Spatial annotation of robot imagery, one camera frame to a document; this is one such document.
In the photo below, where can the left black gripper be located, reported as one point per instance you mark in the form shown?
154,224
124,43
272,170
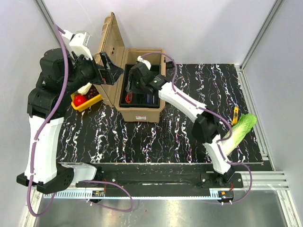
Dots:
109,75

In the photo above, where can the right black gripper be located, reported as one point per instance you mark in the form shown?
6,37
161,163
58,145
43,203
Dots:
130,86

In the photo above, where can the yellow utility knife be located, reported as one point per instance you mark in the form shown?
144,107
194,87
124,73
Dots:
235,115

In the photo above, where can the blue red screwdriver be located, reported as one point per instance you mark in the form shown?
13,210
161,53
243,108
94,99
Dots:
150,99

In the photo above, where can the red black utility knife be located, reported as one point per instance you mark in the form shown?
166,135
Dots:
129,97

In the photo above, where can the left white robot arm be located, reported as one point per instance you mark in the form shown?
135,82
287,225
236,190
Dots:
63,71

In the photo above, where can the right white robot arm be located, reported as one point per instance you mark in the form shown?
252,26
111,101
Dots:
209,128

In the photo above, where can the dark purple grape bunch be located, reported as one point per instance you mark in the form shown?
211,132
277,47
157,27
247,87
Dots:
92,92

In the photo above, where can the green white leek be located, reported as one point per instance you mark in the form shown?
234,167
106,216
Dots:
84,89

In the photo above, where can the yellow plastic fruit tray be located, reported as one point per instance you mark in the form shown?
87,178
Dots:
86,104

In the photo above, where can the red tomato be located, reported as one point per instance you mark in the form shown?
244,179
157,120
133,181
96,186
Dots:
79,100

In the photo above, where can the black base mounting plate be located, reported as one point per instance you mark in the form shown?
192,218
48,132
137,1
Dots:
164,180

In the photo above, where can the napa cabbage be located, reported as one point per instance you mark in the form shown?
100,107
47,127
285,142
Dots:
244,125

